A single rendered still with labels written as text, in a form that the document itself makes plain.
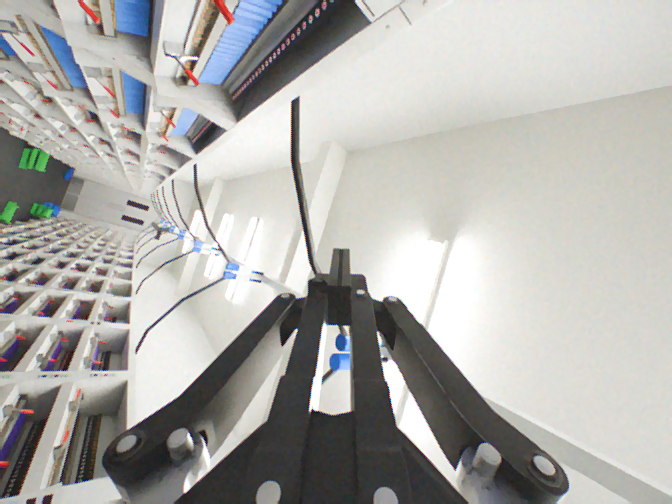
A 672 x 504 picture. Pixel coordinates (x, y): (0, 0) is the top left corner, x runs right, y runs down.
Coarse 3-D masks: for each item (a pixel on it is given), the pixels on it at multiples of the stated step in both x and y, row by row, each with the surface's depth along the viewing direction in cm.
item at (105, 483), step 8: (96, 480) 77; (104, 480) 78; (56, 488) 71; (64, 488) 71; (72, 488) 72; (80, 488) 73; (88, 488) 74; (96, 488) 75; (104, 488) 75; (112, 488) 76; (16, 496) 65; (24, 496) 66; (64, 496) 70; (72, 496) 70; (80, 496) 71; (88, 496) 72; (96, 496) 72; (104, 496) 73; (112, 496) 74; (120, 496) 75
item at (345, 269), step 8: (344, 248) 21; (344, 256) 20; (344, 264) 18; (344, 272) 17; (344, 280) 16; (344, 288) 15; (344, 296) 15; (344, 304) 15; (344, 312) 16; (344, 320) 16
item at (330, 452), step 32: (320, 416) 8; (352, 416) 8; (256, 448) 7; (320, 448) 7; (352, 448) 7; (416, 448) 7; (224, 480) 6; (320, 480) 6; (352, 480) 6; (416, 480) 6; (448, 480) 6
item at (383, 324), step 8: (352, 280) 17; (360, 280) 17; (352, 288) 16; (360, 288) 16; (376, 304) 15; (376, 312) 14; (384, 312) 14; (376, 320) 14; (384, 320) 14; (384, 328) 14; (392, 328) 14
